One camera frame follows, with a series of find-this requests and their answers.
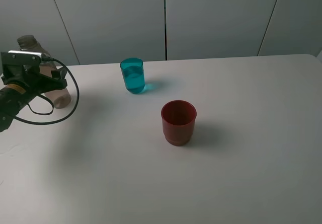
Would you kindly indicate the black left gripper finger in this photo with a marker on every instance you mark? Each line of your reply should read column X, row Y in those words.
column 46, row 83
column 59, row 74

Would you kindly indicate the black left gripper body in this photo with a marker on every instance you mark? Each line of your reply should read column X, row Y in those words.
column 25, row 76

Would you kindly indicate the clear smoky plastic bottle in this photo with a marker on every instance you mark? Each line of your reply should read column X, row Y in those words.
column 59, row 98

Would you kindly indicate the teal translucent plastic cup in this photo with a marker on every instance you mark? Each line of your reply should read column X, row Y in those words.
column 133, row 75

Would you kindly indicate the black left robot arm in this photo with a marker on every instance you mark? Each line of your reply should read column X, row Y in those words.
column 13, row 99

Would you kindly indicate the red plastic cup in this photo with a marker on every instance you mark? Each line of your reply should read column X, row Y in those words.
column 178, row 121

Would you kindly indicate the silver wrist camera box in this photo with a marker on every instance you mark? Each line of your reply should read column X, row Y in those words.
column 21, row 58

